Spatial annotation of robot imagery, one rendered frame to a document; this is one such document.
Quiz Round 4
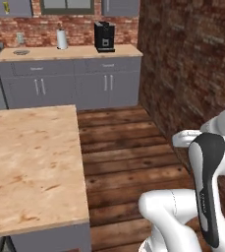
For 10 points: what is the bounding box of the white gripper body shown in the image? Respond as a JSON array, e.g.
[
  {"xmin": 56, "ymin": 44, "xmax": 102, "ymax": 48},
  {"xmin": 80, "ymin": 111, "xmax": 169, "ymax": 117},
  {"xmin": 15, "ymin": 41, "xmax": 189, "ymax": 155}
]
[{"xmin": 171, "ymin": 129, "xmax": 203, "ymax": 149}]

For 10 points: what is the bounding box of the grey base cupboard run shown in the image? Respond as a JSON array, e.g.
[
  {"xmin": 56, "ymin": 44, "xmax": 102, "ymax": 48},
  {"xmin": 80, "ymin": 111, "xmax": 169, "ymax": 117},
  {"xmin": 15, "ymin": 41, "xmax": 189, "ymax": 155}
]
[{"xmin": 0, "ymin": 43, "xmax": 143, "ymax": 111}]

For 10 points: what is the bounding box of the black coffee machine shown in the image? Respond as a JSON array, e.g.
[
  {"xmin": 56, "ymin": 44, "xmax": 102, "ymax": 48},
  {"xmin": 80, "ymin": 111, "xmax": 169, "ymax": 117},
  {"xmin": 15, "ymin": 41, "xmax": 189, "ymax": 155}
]
[{"xmin": 93, "ymin": 21, "xmax": 116, "ymax": 54}]

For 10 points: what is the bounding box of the white paper towel roll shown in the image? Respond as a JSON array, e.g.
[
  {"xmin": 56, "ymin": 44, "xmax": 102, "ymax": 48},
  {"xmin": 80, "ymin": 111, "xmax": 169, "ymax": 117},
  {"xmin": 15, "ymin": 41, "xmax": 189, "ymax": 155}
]
[{"xmin": 55, "ymin": 23, "xmax": 69, "ymax": 51}]

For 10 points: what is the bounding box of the grey island base panel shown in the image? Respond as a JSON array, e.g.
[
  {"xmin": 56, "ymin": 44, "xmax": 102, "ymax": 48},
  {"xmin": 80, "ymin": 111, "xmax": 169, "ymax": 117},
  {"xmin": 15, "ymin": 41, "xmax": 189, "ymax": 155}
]
[{"xmin": 10, "ymin": 221, "xmax": 92, "ymax": 252}]

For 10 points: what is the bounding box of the dark framed window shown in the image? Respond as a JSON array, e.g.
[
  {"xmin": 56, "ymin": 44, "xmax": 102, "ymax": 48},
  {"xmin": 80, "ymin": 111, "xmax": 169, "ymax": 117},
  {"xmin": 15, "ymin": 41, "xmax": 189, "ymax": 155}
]
[{"xmin": 39, "ymin": 0, "xmax": 95, "ymax": 16}]

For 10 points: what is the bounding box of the round grey dish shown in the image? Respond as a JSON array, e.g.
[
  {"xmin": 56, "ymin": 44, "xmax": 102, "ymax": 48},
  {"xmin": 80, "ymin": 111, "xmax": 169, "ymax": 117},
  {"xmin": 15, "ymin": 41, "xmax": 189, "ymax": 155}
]
[{"xmin": 12, "ymin": 49, "xmax": 30, "ymax": 56}]

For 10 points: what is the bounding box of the small grey jar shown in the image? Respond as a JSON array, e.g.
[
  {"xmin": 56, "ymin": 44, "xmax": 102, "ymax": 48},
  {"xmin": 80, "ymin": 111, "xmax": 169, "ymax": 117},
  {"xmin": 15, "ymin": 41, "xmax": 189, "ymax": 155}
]
[{"xmin": 16, "ymin": 31, "xmax": 26, "ymax": 46}]

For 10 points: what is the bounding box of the grey wall cupboard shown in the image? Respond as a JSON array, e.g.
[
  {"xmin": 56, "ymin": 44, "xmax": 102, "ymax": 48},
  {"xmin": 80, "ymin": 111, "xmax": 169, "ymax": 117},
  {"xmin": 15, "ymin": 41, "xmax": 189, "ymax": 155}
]
[
  {"xmin": 100, "ymin": 0, "xmax": 141, "ymax": 18},
  {"xmin": 0, "ymin": 0, "xmax": 33, "ymax": 19}
]

